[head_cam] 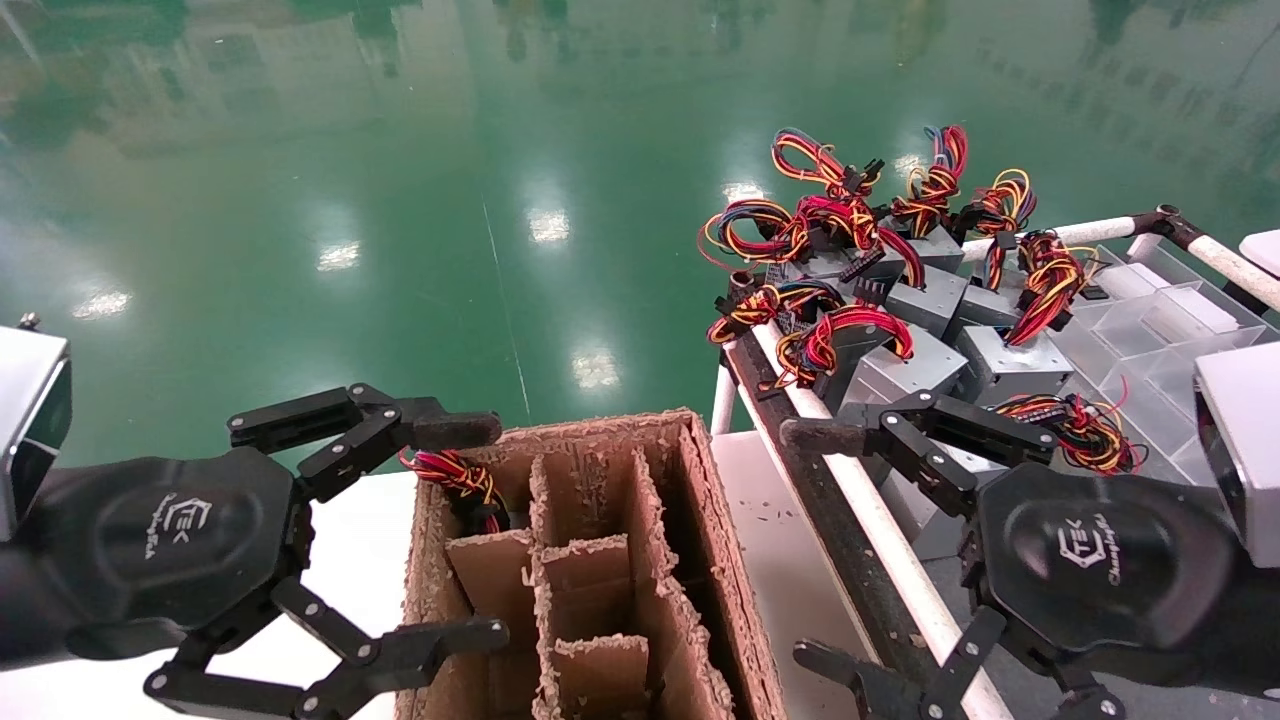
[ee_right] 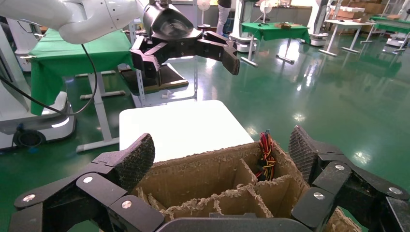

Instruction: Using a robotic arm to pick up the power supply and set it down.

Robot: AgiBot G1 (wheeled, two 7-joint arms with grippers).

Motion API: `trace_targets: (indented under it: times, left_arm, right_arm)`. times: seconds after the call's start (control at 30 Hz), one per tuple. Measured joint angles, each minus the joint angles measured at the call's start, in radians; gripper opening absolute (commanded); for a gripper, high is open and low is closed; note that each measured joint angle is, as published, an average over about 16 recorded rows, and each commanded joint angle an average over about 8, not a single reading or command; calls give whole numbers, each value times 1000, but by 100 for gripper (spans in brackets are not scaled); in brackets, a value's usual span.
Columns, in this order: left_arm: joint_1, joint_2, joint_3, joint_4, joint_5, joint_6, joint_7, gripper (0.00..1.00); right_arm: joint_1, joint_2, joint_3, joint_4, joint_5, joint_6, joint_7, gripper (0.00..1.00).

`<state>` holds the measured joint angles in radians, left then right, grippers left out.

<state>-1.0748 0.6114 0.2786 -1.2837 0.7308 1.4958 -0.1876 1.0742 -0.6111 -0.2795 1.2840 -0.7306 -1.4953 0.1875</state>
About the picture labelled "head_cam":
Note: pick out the rusty pipe end joint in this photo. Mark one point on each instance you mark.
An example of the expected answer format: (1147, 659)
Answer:
(742, 285)

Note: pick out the white rack leg pipe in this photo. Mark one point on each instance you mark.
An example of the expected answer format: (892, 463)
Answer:
(722, 400)

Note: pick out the black pipe corner joint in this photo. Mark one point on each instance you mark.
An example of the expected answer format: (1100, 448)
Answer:
(1170, 220)

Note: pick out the brown cardboard divider box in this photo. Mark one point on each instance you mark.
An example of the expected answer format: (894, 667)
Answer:
(600, 500)

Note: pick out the clear plastic divider tray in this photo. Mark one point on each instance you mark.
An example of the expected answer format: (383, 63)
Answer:
(1150, 345)

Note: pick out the white plastic packet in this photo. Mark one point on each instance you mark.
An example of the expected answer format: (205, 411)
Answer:
(1135, 280)
(1200, 310)

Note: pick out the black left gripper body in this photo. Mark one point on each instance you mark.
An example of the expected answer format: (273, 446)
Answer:
(150, 550)

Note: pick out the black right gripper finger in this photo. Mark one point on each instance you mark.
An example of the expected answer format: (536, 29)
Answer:
(880, 695)
(940, 430)

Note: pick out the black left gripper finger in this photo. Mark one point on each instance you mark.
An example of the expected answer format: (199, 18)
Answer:
(400, 650)
(370, 420)

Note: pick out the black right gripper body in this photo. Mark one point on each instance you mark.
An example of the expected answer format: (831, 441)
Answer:
(1100, 560)

